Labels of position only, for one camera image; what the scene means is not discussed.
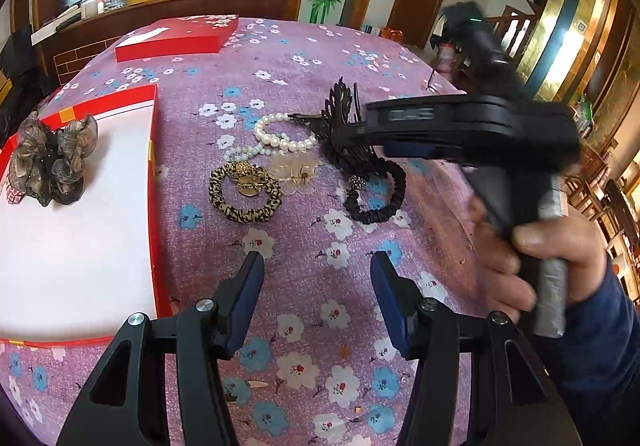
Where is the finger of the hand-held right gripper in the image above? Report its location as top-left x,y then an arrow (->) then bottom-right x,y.
330,122 -> 451,161

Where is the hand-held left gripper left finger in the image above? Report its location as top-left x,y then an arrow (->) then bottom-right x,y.
57,251 -> 266,446

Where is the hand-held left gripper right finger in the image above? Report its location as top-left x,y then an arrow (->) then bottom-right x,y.
370,250 -> 583,446

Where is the large black hair claw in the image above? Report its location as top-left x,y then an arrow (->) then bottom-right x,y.
320,82 -> 396,177

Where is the black leaf hair clip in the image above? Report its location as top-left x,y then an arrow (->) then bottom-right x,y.
287,80 -> 351,137

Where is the black scrunchie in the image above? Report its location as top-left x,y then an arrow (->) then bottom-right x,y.
342,157 -> 407,225

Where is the clear flower hair claw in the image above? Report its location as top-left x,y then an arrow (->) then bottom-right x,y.
267,153 -> 321,194

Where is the leopard print scrunchie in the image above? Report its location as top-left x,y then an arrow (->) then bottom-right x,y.
208,162 -> 282,224

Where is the large pearl bead bracelet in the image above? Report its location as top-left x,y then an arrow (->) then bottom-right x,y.
253,112 -> 321,155

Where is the gold chain pearl brooch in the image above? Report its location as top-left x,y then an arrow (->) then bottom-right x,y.
231,163 -> 266,197

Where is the small pearl bracelet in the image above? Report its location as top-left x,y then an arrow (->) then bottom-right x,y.
223,145 -> 273,164

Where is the red box tray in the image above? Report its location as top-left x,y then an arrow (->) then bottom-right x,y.
0,84 -> 161,349

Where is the person's right forearm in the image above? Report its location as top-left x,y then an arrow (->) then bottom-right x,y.
530,266 -> 640,446

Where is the person's right hand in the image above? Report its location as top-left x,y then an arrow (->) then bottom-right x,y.
467,203 -> 608,314

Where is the purple floral tablecloth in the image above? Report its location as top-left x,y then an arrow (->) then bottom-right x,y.
0,16 -> 501,446

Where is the red box lid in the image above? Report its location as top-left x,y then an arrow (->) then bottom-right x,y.
115,14 -> 240,64

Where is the wooden counter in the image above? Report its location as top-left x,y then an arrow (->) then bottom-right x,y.
30,0 -> 291,86

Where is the brown organza scrunchie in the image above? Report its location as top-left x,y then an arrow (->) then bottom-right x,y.
9,112 -> 98,207

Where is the white flat box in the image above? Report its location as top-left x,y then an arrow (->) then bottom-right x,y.
31,16 -> 83,46

